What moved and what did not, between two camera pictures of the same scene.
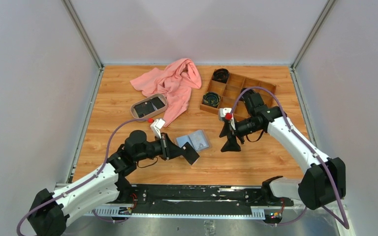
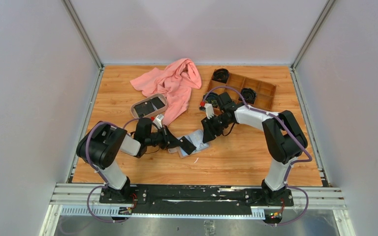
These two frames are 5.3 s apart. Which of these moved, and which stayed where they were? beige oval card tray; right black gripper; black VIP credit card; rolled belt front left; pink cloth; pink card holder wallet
Moved: right black gripper; black VIP credit card
Stayed: pink card holder wallet; pink cloth; rolled belt front left; beige oval card tray
